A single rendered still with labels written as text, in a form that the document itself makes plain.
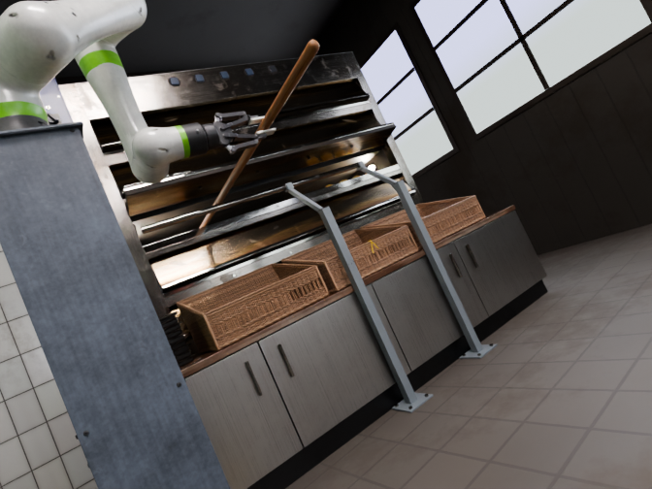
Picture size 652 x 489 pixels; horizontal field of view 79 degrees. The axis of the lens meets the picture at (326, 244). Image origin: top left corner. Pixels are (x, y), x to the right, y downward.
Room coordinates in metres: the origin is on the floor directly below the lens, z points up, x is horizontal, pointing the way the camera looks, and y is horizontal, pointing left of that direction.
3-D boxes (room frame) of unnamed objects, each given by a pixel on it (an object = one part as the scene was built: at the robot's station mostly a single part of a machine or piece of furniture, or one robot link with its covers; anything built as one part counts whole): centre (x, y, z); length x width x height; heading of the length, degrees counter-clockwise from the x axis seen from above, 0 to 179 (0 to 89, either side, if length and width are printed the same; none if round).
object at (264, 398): (2.10, 0.01, 0.29); 2.42 x 0.56 x 0.58; 120
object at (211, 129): (1.17, 0.16, 1.20); 0.09 x 0.07 x 0.08; 121
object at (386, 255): (2.18, -0.08, 0.72); 0.56 x 0.49 x 0.28; 119
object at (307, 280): (1.88, 0.43, 0.72); 0.56 x 0.49 x 0.28; 121
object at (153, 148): (1.09, 0.32, 1.20); 0.14 x 0.13 x 0.11; 121
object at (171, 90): (2.43, 0.08, 2.00); 1.80 x 0.08 x 0.21; 120
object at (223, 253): (2.40, 0.06, 1.02); 1.79 x 0.11 x 0.19; 120
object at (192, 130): (1.13, 0.23, 1.20); 0.12 x 0.06 x 0.09; 31
